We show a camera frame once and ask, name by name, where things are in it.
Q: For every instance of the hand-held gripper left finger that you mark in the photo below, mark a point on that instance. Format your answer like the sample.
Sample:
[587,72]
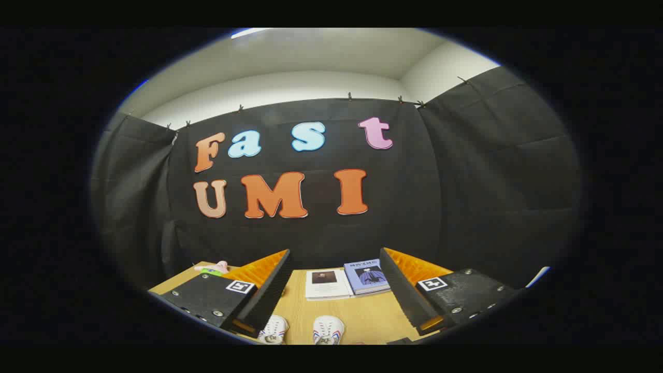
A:
[269,295]

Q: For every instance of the pink and green plush toy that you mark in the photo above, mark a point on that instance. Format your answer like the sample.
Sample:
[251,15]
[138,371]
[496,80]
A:
[216,268]

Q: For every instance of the ceiling light panel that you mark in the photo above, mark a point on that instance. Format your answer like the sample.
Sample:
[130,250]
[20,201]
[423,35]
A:
[248,32]

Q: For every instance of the blue cover book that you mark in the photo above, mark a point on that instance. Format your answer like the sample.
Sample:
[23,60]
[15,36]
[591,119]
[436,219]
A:
[366,277]

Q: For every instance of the white canvas shoe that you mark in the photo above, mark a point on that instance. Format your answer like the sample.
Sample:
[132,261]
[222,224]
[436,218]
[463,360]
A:
[328,330]
[273,330]

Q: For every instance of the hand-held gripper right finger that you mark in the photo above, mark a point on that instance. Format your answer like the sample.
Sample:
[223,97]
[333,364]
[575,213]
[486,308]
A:
[401,295]

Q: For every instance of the white cover book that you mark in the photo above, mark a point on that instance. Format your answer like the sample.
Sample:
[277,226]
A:
[326,285]

